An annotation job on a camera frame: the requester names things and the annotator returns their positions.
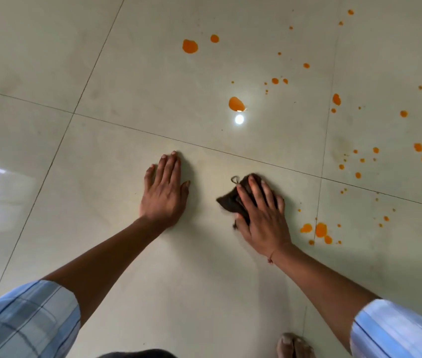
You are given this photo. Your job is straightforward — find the person's right hand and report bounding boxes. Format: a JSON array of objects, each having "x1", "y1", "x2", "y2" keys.
[{"x1": 233, "y1": 175, "x2": 293, "y2": 258}]

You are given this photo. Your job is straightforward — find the person's left hand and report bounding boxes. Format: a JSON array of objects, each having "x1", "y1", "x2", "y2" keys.
[{"x1": 140, "y1": 151, "x2": 191, "y2": 230}]

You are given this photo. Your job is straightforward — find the dark brown cleaning cloth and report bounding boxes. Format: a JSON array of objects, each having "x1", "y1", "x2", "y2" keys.
[{"x1": 216, "y1": 174, "x2": 286, "y2": 230}]

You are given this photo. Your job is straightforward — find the person's right forearm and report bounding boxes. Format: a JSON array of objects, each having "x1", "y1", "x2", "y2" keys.
[{"x1": 269, "y1": 242, "x2": 382, "y2": 355}]

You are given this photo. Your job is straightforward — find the person's left forearm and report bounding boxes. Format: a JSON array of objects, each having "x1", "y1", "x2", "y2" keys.
[{"x1": 42, "y1": 215, "x2": 172, "y2": 328}]

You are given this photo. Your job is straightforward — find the red wrist thread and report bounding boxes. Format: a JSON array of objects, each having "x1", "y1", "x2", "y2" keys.
[{"x1": 266, "y1": 247, "x2": 283, "y2": 265}]

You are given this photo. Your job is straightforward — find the orange liquid splatter drops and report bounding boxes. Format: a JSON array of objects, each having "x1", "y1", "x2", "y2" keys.
[{"x1": 182, "y1": 9, "x2": 422, "y2": 246}]

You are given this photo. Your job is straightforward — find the person's bare foot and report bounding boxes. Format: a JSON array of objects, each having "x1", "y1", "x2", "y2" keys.
[{"x1": 277, "y1": 333, "x2": 315, "y2": 358}]

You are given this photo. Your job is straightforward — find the person's right checked shirt sleeve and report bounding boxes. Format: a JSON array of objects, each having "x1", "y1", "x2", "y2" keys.
[{"x1": 349, "y1": 298, "x2": 422, "y2": 358}]

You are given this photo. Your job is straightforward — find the person's checked shirt sleeve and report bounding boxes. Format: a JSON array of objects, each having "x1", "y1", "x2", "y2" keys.
[
  {"x1": 0, "y1": 280, "x2": 82, "y2": 358},
  {"x1": 349, "y1": 298, "x2": 422, "y2": 358}
]

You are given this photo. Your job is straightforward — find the person's left checked shirt sleeve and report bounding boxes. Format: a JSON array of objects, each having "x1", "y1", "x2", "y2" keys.
[{"x1": 0, "y1": 280, "x2": 82, "y2": 358}]

